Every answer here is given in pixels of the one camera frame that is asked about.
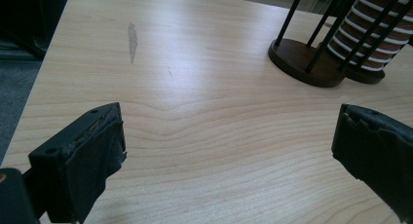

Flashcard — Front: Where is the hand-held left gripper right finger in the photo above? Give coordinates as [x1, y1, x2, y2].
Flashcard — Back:
[331, 103, 413, 224]

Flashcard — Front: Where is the stack of brown paper cups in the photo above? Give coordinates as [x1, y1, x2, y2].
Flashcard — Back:
[326, 0, 413, 72]

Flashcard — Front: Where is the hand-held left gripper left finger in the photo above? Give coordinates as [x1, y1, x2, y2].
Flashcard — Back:
[28, 102, 128, 224]

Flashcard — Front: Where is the black wire cup holder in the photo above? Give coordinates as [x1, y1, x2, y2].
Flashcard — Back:
[324, 0, 413, 86]
[268, 0, 363, 88]

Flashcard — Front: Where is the black curtain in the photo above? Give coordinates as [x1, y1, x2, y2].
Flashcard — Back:
[0, 0, 71, 61]

